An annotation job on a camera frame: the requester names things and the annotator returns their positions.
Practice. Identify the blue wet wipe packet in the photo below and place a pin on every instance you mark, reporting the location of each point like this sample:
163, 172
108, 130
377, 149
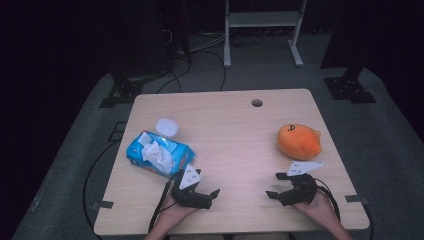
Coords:
181, 155

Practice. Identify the black tape strip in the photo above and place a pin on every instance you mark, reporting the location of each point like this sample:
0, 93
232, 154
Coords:
103, 204
356, 199

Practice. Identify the person's left hand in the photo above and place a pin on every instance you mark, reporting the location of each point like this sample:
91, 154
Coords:
173, 215

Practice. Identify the white metal stand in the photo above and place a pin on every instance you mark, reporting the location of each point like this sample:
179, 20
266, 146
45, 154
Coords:
263, 19

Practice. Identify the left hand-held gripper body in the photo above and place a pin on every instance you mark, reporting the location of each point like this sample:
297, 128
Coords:
190, 200

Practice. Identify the black stand with base plate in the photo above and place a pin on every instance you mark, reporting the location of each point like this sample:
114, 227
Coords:
128, 90
348, 87

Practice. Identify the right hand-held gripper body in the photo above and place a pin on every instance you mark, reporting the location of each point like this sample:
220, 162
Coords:
303, 191

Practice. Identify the grey table grommet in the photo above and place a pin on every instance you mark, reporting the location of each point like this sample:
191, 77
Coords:
257, 103

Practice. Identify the white wet wipe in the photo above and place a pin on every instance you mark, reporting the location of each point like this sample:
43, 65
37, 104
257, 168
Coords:
156, 155

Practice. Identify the white round lid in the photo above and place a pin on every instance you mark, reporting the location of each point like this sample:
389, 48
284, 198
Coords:
166, 127

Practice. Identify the person's right hand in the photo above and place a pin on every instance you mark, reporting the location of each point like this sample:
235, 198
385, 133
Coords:
320, 211

